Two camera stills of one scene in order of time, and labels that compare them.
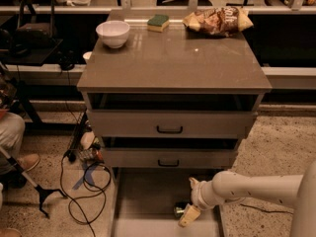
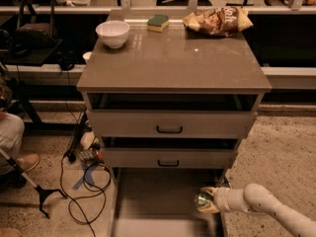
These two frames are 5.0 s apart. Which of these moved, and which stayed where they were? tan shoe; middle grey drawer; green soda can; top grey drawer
Moved: green soda can
Stayed: middle grey drawer; top grey drawer; tan shoe
